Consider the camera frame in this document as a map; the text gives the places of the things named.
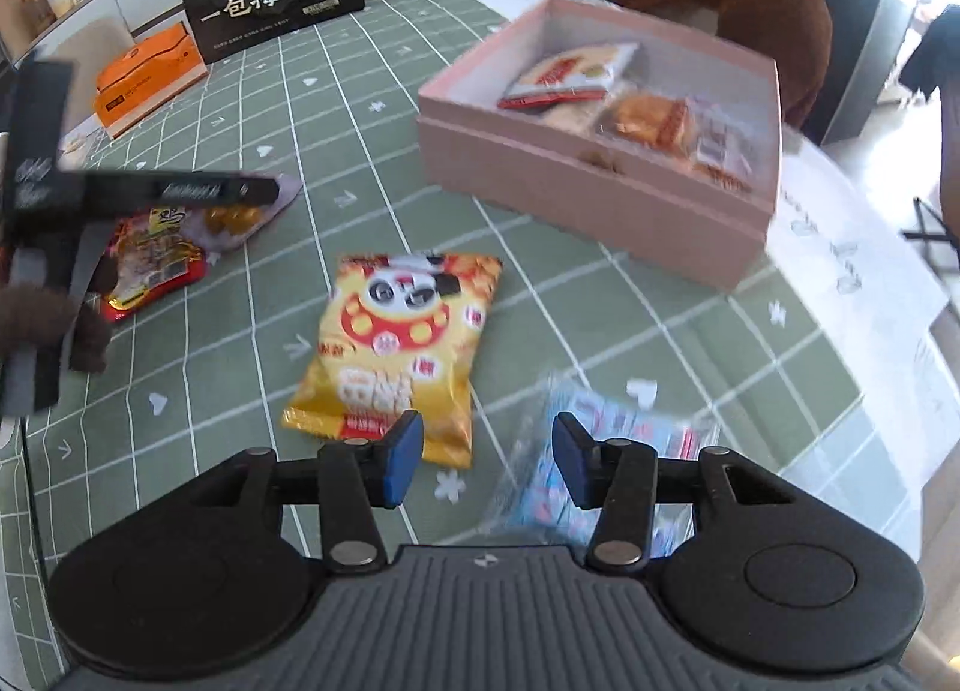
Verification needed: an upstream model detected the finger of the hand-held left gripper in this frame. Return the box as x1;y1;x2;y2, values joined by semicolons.
75;168;282;214

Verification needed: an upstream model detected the red white snack packet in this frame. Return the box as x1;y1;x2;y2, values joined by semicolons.
496;40;642;113

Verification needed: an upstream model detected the black cabinet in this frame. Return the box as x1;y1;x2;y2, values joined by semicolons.
817;0;887;146

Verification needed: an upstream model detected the yellow panda snack packet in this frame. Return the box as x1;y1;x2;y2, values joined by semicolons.
281;252;503;471

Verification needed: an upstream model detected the pink cardboard gift box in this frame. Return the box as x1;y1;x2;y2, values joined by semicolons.
416;0;785;291

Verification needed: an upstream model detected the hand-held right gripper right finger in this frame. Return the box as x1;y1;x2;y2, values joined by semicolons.
551;412;800;576

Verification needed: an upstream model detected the black jacket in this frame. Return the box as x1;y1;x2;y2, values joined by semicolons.
900;5;960;100

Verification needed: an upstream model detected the person's left forearm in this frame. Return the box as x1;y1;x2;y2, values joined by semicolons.
0;282;113;373

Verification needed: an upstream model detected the green grid tablecloth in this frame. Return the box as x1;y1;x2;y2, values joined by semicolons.
0;0;946;691

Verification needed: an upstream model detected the orange cardboard box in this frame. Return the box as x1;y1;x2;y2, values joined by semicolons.
94;22;209;141

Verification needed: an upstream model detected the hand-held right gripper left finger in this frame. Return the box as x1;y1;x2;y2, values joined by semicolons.
187;410;425;576

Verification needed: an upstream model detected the beige dining chair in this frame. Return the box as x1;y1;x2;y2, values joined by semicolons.
45;16;136;130

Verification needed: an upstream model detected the blue white clear snack packet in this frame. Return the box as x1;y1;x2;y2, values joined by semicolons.
484;372;721;561

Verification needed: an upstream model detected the clear bun packet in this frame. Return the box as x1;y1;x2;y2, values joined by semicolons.
596;87;695;156

